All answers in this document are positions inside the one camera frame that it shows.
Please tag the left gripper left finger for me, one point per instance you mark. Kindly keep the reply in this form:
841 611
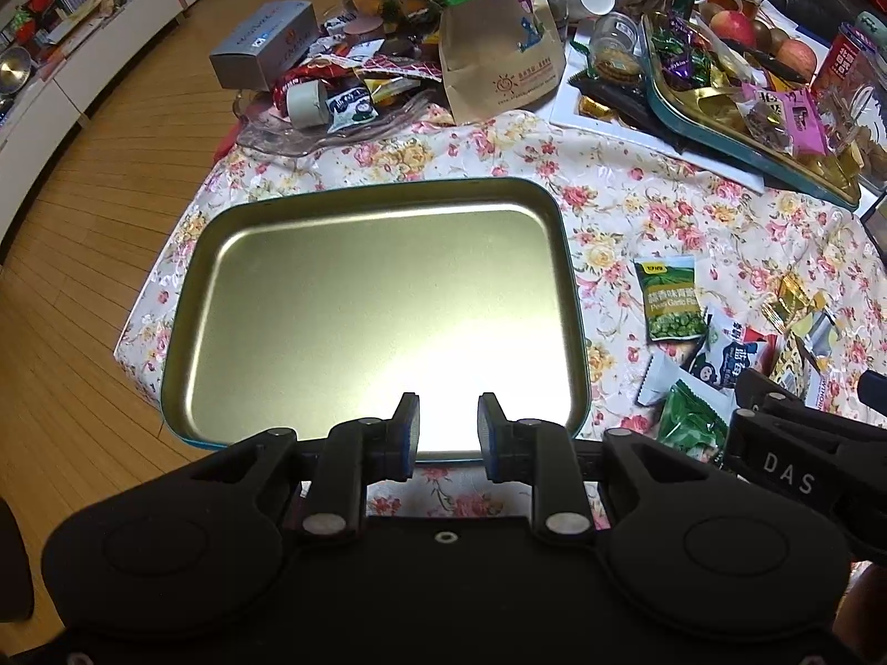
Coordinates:
392 444

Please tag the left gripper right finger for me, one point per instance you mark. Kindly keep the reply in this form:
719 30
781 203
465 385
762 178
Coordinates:
503 446

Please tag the yellow patterned snack packet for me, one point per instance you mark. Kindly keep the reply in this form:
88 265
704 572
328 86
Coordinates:
798 372

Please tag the dark green candy packet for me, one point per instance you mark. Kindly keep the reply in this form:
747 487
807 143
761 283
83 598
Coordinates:
690 426

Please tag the blue white raisin packet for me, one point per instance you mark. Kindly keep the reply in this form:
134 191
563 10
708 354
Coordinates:
727 349

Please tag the green pea snack packet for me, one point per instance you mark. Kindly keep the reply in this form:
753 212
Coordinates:
671 309

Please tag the gold candy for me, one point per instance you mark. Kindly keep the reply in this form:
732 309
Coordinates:
790 303

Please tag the grey white snack bar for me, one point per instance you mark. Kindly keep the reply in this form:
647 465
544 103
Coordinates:
662 373

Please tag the gold tray with snacks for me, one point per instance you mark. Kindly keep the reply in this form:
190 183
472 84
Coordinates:
703 88

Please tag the empty gold tin tray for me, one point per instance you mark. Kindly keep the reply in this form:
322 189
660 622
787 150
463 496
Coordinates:
307 311

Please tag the raisin packet in dish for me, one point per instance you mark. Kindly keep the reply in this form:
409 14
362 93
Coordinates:
350 108

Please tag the clear glass dish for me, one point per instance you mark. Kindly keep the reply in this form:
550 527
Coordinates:
262 128

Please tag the pink snack packet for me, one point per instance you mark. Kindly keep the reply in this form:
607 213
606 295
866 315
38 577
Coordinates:
784 121

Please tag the white tape roll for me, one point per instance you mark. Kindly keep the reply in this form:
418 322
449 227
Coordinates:
307 105

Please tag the red snack packet in dish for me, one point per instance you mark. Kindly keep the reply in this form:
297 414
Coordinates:
331 73

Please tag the large kraft paper snack bag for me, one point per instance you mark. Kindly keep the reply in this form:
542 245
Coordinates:
497 55

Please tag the red apple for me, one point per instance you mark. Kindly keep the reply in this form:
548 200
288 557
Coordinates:
798 57
735 26

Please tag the grey cardboard box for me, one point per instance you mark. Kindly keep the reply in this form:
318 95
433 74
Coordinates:
265 45

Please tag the small glass cookie jar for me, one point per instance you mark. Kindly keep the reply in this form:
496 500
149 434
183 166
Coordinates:
613 42

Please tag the white tv cabinet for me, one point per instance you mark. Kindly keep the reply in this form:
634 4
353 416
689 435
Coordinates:
58 100

